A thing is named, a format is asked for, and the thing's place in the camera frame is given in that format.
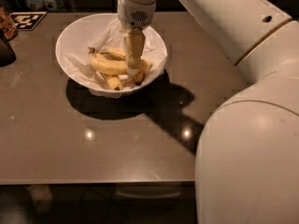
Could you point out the lower small yellow banana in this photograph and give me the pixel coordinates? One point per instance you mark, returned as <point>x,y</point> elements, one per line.
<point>113,82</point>

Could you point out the black white fiducial marker card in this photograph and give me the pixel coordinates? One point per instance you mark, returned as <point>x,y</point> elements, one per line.
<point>27,21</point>

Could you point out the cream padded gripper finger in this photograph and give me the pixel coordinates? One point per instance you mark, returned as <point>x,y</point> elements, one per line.
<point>134,41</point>

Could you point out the large front yellow banana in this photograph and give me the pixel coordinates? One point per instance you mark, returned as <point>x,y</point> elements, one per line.
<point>103,65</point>

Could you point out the dark round object left edge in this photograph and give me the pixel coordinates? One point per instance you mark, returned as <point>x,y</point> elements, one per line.
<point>7,55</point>

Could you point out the back yellow banana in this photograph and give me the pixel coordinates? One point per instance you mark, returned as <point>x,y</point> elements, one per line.
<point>117,56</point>

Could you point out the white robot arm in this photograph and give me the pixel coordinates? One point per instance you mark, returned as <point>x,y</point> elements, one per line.
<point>247,159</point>

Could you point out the brown patterned object left edge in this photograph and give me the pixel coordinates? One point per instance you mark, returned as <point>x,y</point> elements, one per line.
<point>7,25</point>

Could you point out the white paper liner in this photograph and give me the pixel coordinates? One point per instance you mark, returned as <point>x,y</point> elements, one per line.
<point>102,31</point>

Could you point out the white bowl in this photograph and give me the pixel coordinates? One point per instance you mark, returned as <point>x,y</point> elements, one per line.
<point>90,51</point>

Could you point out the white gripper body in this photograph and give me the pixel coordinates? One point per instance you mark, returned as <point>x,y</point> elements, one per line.
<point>135,15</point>

